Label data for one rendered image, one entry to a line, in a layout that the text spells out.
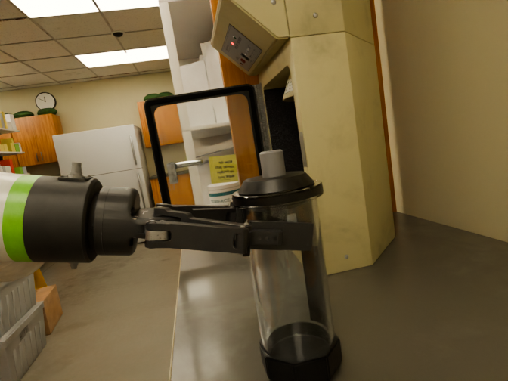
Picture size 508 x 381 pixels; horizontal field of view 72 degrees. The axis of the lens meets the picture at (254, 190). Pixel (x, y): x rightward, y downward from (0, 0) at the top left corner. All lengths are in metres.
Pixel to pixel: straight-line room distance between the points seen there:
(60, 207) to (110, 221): 0.05
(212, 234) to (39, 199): 0.17
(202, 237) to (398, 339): 0.32
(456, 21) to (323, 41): 0.38
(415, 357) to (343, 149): 0.39
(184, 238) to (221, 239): 0.04
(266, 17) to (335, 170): 0.31
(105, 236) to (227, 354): 0.26
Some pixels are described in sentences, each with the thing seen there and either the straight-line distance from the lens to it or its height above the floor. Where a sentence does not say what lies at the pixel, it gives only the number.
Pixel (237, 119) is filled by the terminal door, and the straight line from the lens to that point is 0.99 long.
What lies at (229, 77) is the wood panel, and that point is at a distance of 1.06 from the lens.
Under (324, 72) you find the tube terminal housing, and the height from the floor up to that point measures 1.34.
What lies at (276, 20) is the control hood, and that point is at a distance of 0.72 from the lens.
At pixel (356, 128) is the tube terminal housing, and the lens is 0.74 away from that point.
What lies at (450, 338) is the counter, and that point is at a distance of 0.56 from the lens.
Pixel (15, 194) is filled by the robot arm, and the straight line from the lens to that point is 0.41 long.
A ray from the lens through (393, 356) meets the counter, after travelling 0.52.
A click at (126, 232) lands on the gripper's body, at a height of 1.16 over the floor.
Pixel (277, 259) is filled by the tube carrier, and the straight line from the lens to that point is 0.40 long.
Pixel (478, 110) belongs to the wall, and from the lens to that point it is 0.96.
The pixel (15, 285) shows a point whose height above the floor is 0.56.
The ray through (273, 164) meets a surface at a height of 1.20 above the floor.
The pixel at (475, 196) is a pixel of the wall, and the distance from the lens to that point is 1.00.
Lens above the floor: 1.23
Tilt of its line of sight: 7 degrees down
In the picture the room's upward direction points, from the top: 9 degrees counter-clockwise
